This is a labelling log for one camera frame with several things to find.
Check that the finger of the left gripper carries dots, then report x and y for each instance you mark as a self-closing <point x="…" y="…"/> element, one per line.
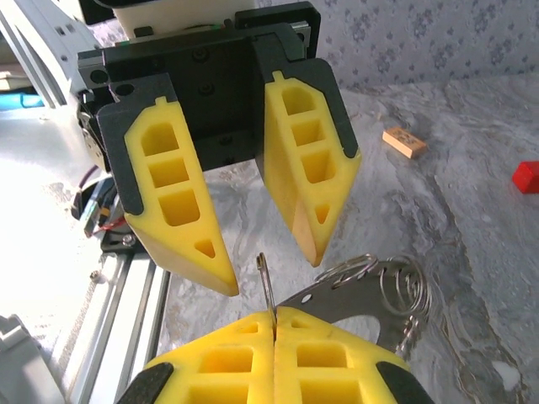
<point x="311" y="126"/>
<point x="168" y="189"/>

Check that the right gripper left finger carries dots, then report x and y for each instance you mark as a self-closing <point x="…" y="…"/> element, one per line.
<point x="210" y="366"/>

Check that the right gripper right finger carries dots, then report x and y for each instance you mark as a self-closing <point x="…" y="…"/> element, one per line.
<point x="337" y="366"/>

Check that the metal key holder with rings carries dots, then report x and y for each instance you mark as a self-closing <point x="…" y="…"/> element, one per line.
<point x="358" y="294"/>

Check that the black round controller board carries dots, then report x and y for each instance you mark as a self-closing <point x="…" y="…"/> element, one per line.
<point x="90" y="206"/>

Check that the small wooden block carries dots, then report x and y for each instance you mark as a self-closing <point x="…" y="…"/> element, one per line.
<point x="404" y="143"/>

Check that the red block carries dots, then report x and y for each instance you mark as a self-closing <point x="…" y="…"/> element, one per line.
<point x="526" y="177"/>

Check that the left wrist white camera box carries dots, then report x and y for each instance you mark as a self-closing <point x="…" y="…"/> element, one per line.
<point x="168" y="17"/>

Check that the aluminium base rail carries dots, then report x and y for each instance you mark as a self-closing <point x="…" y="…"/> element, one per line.
<point x="113" y="320"/>

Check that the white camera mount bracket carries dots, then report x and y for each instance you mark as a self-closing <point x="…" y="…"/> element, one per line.
<point x="17" y="357"/>

